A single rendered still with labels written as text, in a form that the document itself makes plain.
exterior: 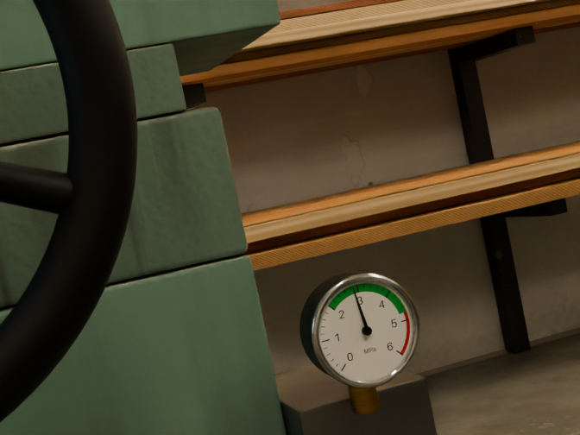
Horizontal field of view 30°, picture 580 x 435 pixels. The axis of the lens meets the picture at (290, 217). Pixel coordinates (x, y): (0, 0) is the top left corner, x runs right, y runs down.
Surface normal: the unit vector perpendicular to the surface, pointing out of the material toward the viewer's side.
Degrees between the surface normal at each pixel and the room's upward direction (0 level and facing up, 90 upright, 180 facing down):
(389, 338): 90
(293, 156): 90
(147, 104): 90
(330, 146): 90
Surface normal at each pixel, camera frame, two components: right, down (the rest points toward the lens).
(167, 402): 0.27, 0.00
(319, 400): -0.20, -0.98
